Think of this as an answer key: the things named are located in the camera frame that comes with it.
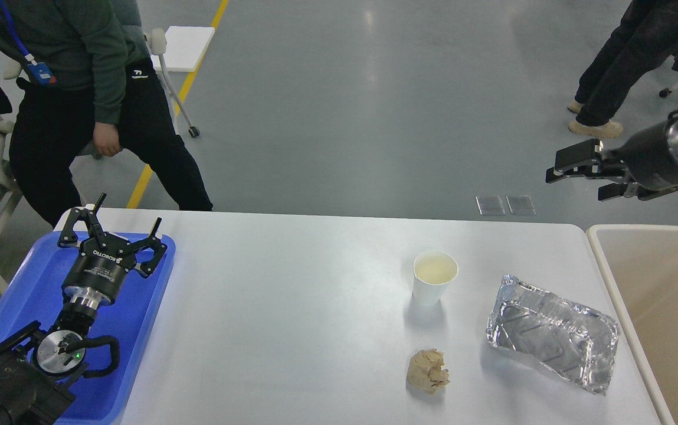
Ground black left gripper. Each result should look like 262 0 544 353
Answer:
57 193 168 307

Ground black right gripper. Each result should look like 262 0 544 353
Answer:
546 112 678 202

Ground white paper cup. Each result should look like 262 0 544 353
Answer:
412 251 459 306

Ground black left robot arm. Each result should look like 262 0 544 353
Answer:
0 201 175 424

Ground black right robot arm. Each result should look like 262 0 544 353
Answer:
545 109 678 201

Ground blue plastic tray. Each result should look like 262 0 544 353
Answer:
0 232 176 424

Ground right floor socket plate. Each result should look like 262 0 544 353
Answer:
506 195 537 216

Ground floor socket plate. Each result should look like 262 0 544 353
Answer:
506 195 537 216
474 195 506 216

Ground left floor socket plate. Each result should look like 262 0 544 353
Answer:
474 195 506 216

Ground beige plastic bin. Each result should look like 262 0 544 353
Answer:
587 225 678 424

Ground standing person dark clothes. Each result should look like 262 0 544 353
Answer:
568 1 678 138

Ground seated person green sweater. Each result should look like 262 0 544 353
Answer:
0 1 214 226

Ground blue id badge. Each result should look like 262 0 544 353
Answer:
25 54 57 86

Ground white side table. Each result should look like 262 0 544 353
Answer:
144 26 215 138

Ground crumpled brown paper ball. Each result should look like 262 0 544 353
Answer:
406 349 450 394

